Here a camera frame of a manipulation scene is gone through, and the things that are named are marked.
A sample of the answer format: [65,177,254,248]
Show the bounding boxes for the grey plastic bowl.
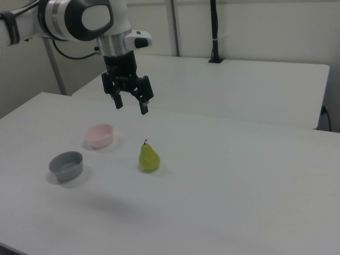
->
[48,151,84,183]

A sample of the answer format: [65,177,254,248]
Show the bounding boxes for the white side table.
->
[71,54,331,131]

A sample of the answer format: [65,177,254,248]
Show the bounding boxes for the black camera stand pole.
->
[208,0,226,64]

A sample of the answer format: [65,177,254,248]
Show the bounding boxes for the grey metal frame post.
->
[42,37,67,96]
[164,0,184,57]

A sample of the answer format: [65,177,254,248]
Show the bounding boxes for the pink plastic bowl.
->
[84,123,115,150]

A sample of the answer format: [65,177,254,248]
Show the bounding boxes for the black cable at table end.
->
[320,104,333,132]

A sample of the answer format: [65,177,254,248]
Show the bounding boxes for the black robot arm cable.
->
[52,39,100,61]

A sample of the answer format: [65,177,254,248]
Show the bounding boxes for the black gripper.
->
[101,52,155,116]

